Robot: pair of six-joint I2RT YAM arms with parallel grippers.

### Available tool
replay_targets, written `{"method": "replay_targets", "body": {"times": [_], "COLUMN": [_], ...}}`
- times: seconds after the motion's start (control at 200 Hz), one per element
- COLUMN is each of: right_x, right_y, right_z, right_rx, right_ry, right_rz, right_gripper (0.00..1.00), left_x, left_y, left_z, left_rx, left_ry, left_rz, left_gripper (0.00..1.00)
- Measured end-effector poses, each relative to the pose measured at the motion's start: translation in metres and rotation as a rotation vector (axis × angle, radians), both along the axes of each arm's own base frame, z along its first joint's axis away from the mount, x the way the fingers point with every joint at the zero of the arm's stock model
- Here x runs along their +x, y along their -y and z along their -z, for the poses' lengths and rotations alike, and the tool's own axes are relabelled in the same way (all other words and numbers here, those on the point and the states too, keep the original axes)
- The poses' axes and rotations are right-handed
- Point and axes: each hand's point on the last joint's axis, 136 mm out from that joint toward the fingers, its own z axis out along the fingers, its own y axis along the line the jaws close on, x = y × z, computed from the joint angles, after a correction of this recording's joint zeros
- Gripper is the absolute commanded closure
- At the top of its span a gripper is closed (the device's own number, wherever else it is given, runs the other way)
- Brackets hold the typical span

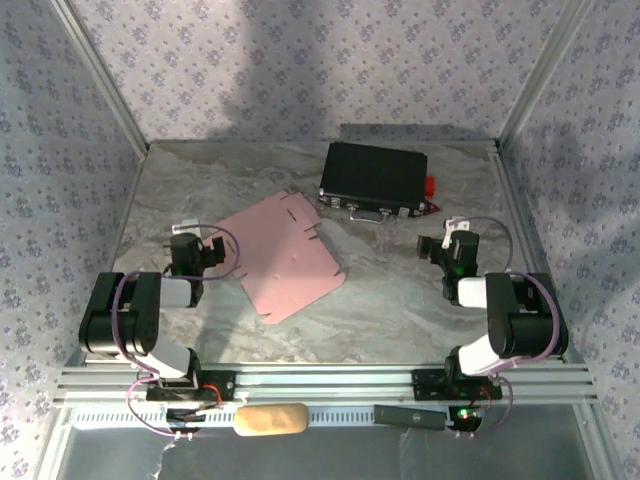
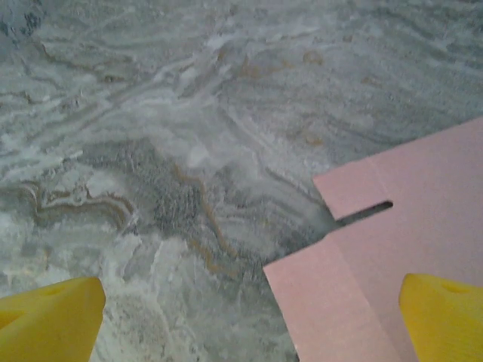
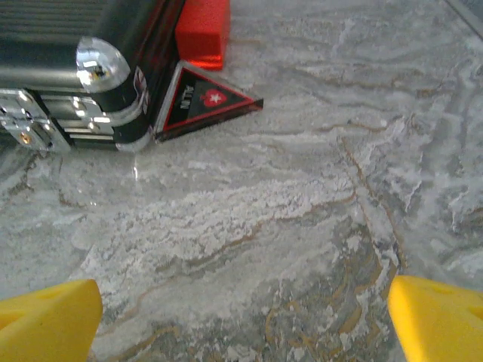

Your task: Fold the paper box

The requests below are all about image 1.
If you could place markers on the left aluminium frame post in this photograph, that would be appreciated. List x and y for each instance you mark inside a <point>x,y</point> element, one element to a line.
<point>102,75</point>

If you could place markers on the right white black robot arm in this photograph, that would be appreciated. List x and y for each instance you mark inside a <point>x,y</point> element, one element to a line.
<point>525,325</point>

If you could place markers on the black rectangular device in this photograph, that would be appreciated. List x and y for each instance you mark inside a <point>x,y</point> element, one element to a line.
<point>410,417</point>

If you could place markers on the aluminium side rail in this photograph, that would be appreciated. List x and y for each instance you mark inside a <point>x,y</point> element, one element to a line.
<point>505,165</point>

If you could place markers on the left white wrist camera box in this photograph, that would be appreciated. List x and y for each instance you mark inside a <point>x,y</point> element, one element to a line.
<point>186,226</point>

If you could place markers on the circuit board with green light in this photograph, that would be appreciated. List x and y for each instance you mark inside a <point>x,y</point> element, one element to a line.
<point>465,414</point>

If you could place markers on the torn clear plastic strip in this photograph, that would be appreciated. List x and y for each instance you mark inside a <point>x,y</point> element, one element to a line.
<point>164,457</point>
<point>406,440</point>

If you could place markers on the right aluminium frame post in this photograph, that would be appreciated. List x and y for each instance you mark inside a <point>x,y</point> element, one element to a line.
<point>542,75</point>

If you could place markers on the pink paper box sheet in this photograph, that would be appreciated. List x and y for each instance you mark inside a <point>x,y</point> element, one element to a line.
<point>280,255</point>

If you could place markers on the red plastic block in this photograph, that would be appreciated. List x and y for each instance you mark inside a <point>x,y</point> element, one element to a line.
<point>430,186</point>

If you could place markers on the red triangular piece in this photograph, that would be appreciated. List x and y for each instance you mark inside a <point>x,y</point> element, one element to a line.
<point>433,208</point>

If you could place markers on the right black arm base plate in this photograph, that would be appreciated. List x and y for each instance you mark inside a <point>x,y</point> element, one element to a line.
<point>425,385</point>

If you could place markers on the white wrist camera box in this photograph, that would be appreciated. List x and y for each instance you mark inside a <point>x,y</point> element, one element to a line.
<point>186,226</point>
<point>452,227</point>

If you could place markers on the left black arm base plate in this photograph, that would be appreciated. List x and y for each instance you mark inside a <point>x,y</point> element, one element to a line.
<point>227,385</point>

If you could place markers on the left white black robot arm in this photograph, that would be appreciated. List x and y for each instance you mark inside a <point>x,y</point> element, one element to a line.
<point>145,310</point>

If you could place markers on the tan oblong sponge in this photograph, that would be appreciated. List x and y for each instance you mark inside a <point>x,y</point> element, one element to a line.
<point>272,420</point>

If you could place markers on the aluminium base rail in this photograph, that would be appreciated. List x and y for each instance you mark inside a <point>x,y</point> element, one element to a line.
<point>325,380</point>

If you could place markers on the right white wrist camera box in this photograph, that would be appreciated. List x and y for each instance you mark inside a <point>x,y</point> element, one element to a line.
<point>452,227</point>

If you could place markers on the aluminium frame post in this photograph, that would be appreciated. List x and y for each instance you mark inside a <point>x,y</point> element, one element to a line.
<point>542,75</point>
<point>102,75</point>

